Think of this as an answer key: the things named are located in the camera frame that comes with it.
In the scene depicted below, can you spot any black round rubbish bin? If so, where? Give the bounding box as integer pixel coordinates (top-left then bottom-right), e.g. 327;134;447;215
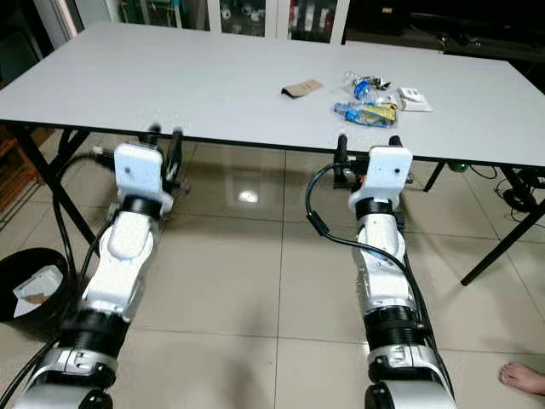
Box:
0;247;69;337

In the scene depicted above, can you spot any black desk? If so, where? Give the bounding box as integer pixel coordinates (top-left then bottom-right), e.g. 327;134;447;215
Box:
345;0;545;82

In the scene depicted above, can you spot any brown cardboard piece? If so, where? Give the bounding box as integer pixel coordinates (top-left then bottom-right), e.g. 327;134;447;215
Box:
279;79;324;100

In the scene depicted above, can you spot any black coiled floor cable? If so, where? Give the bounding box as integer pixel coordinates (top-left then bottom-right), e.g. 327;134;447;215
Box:
473;166;545;214

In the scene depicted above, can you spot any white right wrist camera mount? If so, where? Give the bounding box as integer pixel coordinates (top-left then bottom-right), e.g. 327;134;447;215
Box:
347;147;413;210

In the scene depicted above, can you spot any white table with black legs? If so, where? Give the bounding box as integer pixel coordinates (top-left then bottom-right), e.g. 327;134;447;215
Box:
0;21;545;286

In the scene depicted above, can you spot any white flat carton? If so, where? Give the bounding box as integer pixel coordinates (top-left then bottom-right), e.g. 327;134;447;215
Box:
396;87;433;112

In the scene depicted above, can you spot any crushed clear plastic bottle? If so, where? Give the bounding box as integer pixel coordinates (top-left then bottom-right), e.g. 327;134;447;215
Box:
343;72;386;101

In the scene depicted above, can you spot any yellow blue snack packet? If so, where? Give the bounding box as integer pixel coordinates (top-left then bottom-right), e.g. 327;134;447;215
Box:
334;101;401;129

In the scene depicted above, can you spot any brown wooden rack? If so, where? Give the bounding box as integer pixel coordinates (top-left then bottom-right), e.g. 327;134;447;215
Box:
0;119;35;214

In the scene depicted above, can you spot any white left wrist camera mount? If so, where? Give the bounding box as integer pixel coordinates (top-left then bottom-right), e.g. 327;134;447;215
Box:
115;143;174;201

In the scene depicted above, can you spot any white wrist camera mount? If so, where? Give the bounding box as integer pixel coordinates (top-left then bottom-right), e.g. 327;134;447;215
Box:
347;147;413;210
115;143;174;201

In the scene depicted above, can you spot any person's bare foot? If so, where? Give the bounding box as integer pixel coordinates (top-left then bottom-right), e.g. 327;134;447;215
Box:
499;361;545;396

